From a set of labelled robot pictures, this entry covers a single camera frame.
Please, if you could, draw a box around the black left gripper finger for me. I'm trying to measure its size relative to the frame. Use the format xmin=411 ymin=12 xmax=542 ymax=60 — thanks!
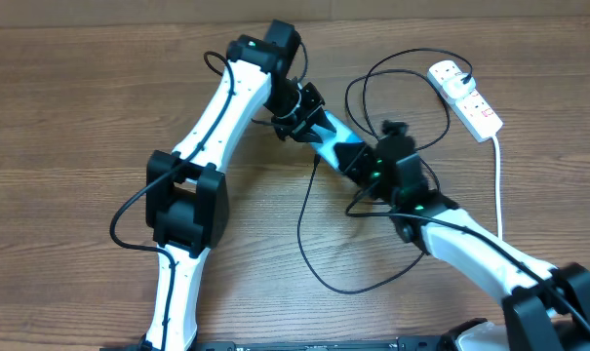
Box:
xmin=314 ymin=107 xmax=336 ymax=133
xmin=287 ymin=121 xmax=323 ymax=143

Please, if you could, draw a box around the Galaxy smartphone blue screen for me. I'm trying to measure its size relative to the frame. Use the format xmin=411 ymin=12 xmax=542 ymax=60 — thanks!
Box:
xmin=309 ymin=111 xmax=364 ymax=172

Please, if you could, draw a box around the white USB charger plug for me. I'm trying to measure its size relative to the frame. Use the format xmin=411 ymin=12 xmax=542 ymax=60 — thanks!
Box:
xmin=442 ymin=73 xmax=476 ymax=103

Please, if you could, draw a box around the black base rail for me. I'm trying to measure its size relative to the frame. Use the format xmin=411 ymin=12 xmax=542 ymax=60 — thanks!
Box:
xmin=98 ymin=335 xmax=471 ymax=351

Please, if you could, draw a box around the black USB charging cable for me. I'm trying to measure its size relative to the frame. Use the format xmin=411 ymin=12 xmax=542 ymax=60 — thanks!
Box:
xmin=296 ymin=47 xmax=475 ymax=295

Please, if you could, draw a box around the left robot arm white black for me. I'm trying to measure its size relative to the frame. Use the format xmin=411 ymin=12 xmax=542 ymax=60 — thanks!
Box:
xmin=140 ymin=20 xmax=352 ymax=350

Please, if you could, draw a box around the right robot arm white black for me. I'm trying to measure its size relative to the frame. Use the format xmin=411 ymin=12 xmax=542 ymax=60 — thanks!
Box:
xmin=332 ymin=123 xmax=590 ymax=350

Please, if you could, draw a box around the white power strip cord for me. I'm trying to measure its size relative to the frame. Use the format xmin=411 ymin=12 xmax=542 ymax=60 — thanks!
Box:
xmin=491 ymin=135 xmax=504 ymax=240

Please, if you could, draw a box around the white power strip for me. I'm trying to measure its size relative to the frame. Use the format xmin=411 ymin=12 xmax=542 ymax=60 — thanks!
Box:
xmin=427 ymin=60 xmax=503 ymax=146

